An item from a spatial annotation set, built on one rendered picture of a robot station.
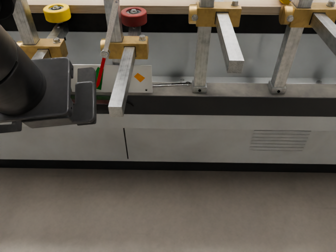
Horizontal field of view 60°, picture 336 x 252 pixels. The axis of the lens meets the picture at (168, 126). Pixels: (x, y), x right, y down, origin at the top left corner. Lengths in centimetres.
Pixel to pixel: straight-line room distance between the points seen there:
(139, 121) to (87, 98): 74
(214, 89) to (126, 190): 80
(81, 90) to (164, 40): 79
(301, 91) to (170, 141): 65
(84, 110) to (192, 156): 120
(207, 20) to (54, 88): 58
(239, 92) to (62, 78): 73
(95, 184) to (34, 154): 35
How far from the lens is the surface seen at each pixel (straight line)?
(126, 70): 76
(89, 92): 32
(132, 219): 145
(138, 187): 155
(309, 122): 116
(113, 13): 77
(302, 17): 88
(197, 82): 93
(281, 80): 98
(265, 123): 110
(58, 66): 33
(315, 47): 122
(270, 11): 108
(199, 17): 82
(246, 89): 99
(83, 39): 114
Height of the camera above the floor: 125
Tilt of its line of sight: 42 degrees down
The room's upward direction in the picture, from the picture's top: straight up
